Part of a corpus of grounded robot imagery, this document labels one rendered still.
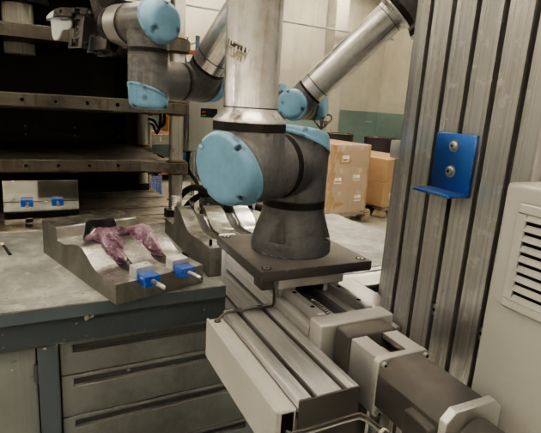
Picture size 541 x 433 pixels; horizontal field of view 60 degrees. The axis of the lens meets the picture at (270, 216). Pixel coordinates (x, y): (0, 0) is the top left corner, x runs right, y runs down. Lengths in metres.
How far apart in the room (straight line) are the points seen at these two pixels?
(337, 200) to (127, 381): 4.23
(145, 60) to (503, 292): 0.69
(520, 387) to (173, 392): 1.08
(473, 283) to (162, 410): 1.07
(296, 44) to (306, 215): 8.61
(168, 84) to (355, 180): 4.69
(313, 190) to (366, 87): 9.59
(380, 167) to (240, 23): 5.35
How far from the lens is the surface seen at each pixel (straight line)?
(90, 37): 1.08
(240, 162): 0.68
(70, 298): 1.29
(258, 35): 0.72
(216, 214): 1.65
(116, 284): 1.21
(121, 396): 1.48
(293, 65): 9.33
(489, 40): 0.73
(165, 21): 0.91
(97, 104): 2.05
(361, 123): 10.36
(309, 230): 0.83
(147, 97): 0.92
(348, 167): 5.41
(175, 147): 2.05
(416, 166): 0.80
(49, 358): 1.37
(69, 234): 1.54
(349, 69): 1.18
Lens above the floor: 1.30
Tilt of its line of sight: 13 degrees down
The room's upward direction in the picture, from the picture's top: 4 degrees clockwise
